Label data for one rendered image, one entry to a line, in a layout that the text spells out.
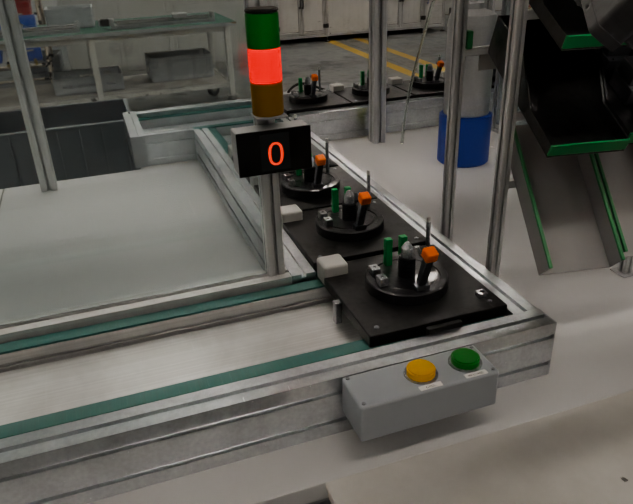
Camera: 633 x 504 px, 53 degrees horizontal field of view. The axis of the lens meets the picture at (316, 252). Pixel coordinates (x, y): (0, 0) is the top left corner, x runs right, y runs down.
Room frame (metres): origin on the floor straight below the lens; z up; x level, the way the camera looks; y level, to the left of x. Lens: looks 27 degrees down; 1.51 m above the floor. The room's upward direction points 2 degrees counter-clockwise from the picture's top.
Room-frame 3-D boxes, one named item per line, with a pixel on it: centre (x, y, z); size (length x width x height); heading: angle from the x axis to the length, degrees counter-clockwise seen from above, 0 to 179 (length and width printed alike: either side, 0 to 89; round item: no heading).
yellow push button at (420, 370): (0.70, -0.14, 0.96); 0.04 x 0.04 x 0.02
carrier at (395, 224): (1.18, -0.07, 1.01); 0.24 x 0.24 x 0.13; 18
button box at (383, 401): (0.70, -0.14, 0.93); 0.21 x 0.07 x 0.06; 108
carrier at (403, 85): (2.45, -0.46, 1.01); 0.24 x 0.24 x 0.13; 18
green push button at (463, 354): (0.73, -0.21, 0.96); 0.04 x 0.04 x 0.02
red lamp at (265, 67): (0.99, 0.07, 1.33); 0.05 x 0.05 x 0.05
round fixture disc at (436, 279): (0.93, -0.15, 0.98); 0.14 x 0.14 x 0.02
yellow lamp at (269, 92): (0.99, 0.07, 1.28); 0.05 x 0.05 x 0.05
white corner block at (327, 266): (1.00, -0.03, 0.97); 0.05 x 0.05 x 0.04; 18
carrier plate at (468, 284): (0.93, -0.15, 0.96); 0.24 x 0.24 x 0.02; 18
